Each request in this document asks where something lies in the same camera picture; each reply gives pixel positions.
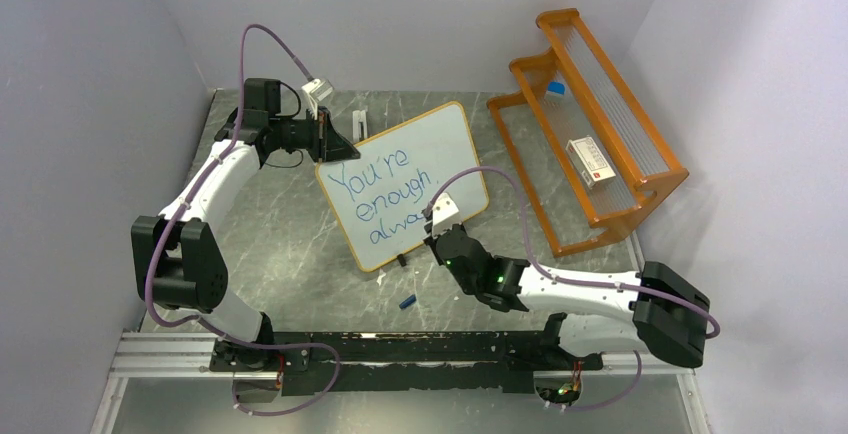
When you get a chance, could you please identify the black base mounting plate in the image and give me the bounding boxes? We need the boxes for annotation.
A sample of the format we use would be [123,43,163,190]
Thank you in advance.
[208,331,603,396]

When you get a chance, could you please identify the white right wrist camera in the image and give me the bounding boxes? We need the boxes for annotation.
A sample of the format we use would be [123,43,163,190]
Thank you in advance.
[425,192,463,238]

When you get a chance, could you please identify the white whiteboard eraser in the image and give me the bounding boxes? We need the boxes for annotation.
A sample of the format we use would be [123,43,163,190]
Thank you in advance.
[352,109,369,143]

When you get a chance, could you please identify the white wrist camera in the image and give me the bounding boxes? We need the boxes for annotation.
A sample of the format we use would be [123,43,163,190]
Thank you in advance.
[425,192,463,238]
[301,78,334,118]

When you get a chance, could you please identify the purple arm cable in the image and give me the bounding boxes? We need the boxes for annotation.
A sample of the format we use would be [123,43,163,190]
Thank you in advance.
[142,23,343,418]
[425,166,721,414]

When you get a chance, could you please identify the blue-capped item on shelf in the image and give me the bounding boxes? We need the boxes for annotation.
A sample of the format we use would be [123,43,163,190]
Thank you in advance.
[545,81,567,98]

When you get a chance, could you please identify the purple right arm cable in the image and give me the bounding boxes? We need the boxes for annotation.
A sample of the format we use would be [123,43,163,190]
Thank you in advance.
[425,166,721,414]

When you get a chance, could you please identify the yellow-framed whiteboard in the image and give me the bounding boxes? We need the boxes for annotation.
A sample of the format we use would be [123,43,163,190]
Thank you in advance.
[315,101,489,272]

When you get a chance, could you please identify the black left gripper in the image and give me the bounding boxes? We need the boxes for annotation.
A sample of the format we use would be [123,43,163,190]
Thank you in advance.
[271,106,360,163]

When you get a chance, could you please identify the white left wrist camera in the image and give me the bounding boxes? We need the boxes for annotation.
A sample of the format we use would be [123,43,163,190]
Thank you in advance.
[301,78,334,118]

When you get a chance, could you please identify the white red box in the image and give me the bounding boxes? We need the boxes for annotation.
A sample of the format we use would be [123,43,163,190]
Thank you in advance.
[566,136,616,189]

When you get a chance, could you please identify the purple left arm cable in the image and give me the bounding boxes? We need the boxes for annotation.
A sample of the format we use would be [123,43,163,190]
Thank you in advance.
[142,23,343,418]

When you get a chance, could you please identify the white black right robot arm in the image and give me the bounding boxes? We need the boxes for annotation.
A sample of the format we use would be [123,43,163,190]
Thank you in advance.
[424,223,710,369]

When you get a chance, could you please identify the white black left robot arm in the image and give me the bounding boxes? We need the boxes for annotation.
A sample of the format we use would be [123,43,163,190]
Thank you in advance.
[131,78,360,370]

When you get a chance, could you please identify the blue marker cap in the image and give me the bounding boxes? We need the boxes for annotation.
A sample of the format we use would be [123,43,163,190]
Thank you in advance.
[399,295,417,310]

